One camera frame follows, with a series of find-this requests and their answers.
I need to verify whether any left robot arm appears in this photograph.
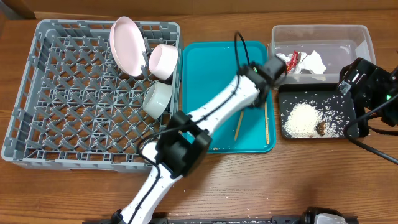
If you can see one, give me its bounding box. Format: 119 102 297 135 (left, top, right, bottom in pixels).
111 57 287 223

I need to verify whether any small white plate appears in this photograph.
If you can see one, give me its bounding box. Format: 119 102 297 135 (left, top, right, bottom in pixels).
149 44 178 80

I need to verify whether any brown food scrap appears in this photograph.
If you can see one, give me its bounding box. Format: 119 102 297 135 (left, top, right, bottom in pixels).
316 121 326 136

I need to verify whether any white rice pile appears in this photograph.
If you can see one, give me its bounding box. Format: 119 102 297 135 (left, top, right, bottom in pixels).
280 93 352 138

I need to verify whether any black waste tray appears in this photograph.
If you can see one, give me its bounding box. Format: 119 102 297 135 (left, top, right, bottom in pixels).
277 83 370 139

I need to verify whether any teal serving tray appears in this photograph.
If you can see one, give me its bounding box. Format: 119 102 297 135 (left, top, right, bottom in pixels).
182 42 277 154

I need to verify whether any wooden chopstick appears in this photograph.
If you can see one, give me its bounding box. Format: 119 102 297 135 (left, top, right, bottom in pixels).
234 110 244 141
264 101 270 145

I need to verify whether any large white plate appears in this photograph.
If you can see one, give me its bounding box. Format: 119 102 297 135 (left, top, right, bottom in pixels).
109 17 146 77

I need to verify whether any grey plastic dish rack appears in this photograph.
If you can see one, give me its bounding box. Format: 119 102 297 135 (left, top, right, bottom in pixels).
1 19 182 172

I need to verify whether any white napkin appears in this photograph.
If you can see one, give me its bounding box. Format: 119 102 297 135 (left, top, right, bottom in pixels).
276 51 326 74

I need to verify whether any grey bowl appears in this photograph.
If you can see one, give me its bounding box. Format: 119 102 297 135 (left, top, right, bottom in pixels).
142 82 172 119

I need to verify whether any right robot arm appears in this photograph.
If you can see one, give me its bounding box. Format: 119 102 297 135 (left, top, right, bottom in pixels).
338 58 397 126

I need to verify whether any red snack wrapper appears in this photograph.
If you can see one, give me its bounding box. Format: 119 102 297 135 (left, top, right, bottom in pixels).
287 51 299 73

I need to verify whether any clear plastic bin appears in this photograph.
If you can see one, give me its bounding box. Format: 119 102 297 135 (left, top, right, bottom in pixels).
269 24 376 84

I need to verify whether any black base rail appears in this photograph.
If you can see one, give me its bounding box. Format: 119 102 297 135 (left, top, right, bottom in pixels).
149 216 300 224

